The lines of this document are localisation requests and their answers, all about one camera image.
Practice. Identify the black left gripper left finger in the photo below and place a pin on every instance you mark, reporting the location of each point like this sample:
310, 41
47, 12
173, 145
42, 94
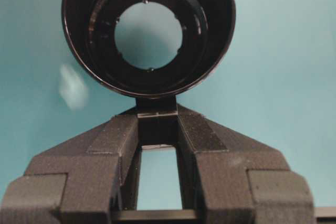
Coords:
80, 180

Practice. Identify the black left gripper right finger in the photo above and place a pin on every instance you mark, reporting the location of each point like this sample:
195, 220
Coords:
232, 178

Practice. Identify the black plastic cup holder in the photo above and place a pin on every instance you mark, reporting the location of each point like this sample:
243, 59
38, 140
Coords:
153, 50

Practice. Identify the left tape marker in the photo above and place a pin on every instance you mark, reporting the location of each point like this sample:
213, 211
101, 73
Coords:
72, 88

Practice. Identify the teal table cloth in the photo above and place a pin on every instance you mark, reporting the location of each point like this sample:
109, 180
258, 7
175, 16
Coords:
276, 84

